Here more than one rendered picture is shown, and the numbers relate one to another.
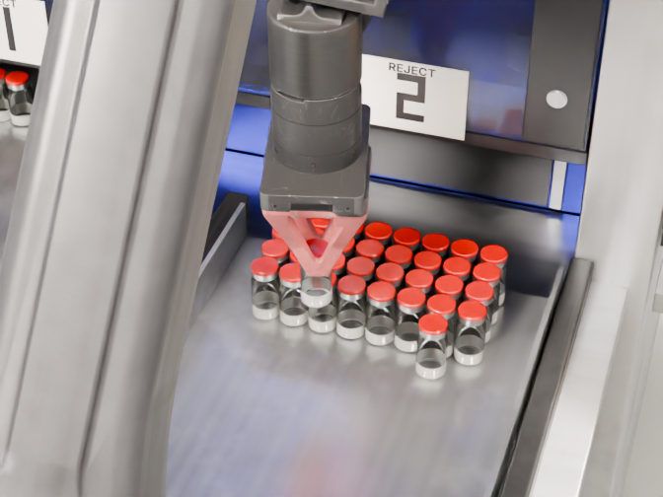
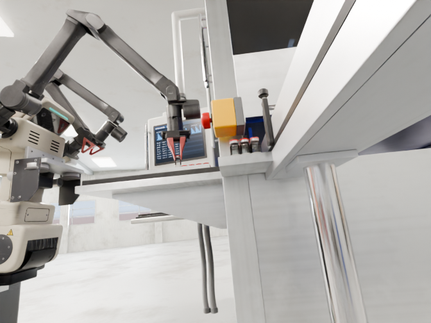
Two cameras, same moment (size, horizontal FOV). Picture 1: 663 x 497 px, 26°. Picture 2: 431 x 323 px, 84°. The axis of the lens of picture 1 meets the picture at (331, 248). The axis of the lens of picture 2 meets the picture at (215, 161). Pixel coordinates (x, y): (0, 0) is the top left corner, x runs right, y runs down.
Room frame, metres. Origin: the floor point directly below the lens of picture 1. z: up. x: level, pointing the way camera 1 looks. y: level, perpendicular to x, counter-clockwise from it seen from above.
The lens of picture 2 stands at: (0.68, -0.83, 0.76)
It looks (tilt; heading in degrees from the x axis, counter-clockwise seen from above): 13 degrees up; 75
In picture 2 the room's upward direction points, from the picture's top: 5 degrees counter-clockwise
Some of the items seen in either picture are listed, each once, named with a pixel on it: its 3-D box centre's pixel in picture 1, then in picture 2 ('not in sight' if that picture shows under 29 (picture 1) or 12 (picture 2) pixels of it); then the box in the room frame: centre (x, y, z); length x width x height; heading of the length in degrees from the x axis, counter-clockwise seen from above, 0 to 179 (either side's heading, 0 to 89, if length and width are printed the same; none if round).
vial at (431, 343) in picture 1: (431, 346); not in sight; (0.76, -0.07, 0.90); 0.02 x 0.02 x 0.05
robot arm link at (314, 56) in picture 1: (317, 35); (175, 113); (0.76, 0.01, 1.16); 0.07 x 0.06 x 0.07; 170
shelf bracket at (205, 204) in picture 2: not in sight; (169, 211); (0.72, -0.08, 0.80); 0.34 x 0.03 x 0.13; 162
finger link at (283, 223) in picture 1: (318, 208); (177, 147); (0.76, 0.01, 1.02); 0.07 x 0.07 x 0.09; 86
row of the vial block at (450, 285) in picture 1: (374, 291); not in sight; (0.82, -0.03, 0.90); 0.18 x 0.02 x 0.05; 72
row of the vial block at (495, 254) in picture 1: (392, 255); not in sight; (0.86, -0.05, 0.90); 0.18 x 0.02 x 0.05; 72
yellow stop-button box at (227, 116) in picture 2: not in sight; (227, 118); (0.86, -0.31, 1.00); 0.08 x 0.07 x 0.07; 162
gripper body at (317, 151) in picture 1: (317, 123); (175, 129); (0.76, 0.01, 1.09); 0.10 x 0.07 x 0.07; 176
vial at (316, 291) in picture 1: (316, 274); (177, 162); (0.76, 0.01, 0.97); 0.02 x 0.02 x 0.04
